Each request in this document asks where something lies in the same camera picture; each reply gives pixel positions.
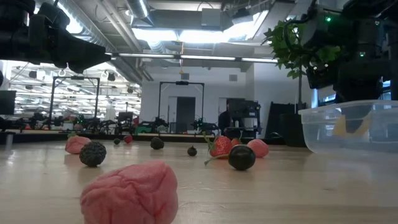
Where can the black equipment cart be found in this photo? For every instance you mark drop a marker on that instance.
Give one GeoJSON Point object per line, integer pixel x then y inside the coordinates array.
{"type": "Point", "coordinates": [245, 110]}

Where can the green potted plant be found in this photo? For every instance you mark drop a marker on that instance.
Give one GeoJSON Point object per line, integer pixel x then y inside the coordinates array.
{"type": "Point", "coordinates": [286, 49]}

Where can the small dark blueberry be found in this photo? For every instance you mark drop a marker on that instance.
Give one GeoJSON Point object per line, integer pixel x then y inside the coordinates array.
{"type": "Point", "coordinates": [192, 151]}
{"type": "Point", "coordinates": [117, 141]}

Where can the pink plastic raspberry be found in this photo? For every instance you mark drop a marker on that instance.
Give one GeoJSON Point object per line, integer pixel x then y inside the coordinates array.
{"type": "Point", "coordinates": [74, 145]}
{"type": "Point", "coordinates": [258, 148]}
{"type": "Point", "coordinates": [130, 196]}

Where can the small red strawberry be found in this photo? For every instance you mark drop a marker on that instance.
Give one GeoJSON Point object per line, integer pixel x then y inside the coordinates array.
{"type": "Point", "coordinates": [235, 142]}
{"type": "Point", "coordinates": [72, 134]}

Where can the black aluminium table frame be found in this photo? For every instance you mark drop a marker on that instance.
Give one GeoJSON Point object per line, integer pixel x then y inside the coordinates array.
{"type": "Point", "coordinates": [37, 138]}

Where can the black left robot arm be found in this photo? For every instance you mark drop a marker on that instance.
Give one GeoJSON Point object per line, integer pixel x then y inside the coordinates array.
{"type": "Point", "coordinates": [12, 43]}

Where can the person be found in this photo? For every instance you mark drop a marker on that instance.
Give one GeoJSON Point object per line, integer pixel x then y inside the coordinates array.
{"type": "Point", "coordinates": [224, 123]}

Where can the black distant robot arm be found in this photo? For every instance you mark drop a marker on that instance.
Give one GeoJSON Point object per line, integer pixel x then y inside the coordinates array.
{"type": "Point", "coordinates": [160, 123]}
{"type": "Point", "coordinates": [203, 126]}

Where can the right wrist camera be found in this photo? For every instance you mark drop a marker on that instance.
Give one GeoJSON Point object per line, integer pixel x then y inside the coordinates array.
{"type": "Point", "coordinates": [320, 77]}

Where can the yellow plastic lemon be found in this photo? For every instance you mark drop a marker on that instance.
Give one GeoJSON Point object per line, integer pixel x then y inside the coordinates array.
{"type": "Point", "coordinates": [339, 127]}

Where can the silver ventilation duct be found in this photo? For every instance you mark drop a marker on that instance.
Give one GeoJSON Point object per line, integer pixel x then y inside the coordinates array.
{"type": "Point", "coordinates": [138, 9]}

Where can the red cherry with stem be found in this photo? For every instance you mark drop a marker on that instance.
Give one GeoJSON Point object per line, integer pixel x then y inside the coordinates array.
{"type": "Point", "coordinates": [128, 139]}

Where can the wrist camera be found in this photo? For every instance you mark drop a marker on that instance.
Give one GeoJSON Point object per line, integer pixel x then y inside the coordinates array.
{"type": "Point", "coordinates": [320, 77]}
{"type": "Point", "coordinates": [53, 15]}

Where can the red strawberry with green leaves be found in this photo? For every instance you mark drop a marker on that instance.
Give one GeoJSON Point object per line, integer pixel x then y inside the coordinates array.
{"type": "Point", "coordinates": [220, 147]}

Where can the green distant box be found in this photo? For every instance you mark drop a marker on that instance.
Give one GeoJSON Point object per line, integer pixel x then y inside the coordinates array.
{"type": "Point", "coordinates": [143, 130]}

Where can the clear plastic tupperware container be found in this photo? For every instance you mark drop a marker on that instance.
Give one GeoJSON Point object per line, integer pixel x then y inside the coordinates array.
{"type": "Point", "coordinates": [320, 137]}

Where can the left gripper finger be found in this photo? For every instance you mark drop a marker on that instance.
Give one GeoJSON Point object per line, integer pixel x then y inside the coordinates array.
{"type": "Point", "coordinates": [81, 68]}
{"type": "Point", "coordinates": [87, 49]}

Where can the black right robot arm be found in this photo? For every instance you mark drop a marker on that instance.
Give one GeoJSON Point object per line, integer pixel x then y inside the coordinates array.
{"type": "Point", "coordinates": [373, 31]}

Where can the black plastic blackberry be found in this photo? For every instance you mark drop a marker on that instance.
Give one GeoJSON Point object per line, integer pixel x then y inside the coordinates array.
{"type": "Point", "coordinates": [157, 143]}
{"type": "Point", "coordinates": [92, 154]}

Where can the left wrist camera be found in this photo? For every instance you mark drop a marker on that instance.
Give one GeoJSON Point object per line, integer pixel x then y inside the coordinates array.
{"type": "Point", "coordinates": [53, 15]}

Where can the black distant monitor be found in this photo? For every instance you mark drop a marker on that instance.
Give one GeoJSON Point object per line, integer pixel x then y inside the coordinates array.
{"type": "Point", "coordinates": [7, 102]}

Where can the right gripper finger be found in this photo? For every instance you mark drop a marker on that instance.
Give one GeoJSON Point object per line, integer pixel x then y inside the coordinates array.
{"type": "Point", "coordinates": [356, 116]}

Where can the dark cherry with stem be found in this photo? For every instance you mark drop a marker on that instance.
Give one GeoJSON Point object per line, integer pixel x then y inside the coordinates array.
{"type": "Point", "coordinates": [242, 157]}

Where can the long ceiling light bar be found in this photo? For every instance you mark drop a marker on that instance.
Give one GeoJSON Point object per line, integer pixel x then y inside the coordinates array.
{"type": "Point", "coordinates": [205, 58]}

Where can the black distant station frame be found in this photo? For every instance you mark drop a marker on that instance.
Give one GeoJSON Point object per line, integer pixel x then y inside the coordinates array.
{"type": "Point", "coordinates": [76, 77]}
{"type": "Point", "coordinates": [182, 83]}

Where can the black leaning panel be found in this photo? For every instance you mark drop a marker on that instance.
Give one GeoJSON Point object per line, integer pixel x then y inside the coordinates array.
{"type": "Point", "coordinates": [280, 121]}

